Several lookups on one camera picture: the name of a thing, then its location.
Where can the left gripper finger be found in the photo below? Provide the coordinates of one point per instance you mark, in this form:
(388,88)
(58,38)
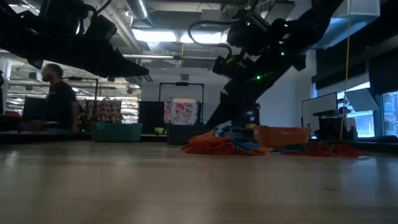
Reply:
(121,73)
(121,60)

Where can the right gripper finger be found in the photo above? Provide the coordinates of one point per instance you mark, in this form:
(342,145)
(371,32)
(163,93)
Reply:
(239,99)
(222,105)

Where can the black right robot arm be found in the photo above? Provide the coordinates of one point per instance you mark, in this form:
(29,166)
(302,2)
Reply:
(311,25)

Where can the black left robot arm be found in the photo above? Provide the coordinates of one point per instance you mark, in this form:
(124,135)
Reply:
(18,31)

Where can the floral patterned box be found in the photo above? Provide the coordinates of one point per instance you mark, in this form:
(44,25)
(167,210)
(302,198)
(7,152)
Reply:
(180,112)
(104,110)

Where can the blue-grey plastic basket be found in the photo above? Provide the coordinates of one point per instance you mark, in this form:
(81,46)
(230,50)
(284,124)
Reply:
(186,133)

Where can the ceiling light panel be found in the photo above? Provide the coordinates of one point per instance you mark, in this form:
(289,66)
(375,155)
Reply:
(161,35)

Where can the person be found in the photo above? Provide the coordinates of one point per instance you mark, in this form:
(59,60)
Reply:
(60,99)

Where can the orange plastic basket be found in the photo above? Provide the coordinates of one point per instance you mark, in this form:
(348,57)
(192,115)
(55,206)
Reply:
(280,137)

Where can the teal plastic basket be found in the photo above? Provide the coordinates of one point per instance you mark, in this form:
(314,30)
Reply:
(116,132)

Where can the green bowl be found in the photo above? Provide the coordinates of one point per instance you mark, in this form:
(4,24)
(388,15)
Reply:
(159,130)

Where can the whiteboard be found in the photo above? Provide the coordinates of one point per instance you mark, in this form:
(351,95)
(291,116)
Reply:
(318,109)

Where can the white softbox shade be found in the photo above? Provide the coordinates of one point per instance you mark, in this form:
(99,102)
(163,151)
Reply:
(362,99)

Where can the black stand frame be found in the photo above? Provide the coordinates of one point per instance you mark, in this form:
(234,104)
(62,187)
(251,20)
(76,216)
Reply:
(182,83)

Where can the silver ceiling duct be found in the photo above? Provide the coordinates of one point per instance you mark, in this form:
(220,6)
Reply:
(138,12)

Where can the black aluminium table frame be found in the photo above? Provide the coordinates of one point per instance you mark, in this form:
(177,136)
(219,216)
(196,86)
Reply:
(46,137)

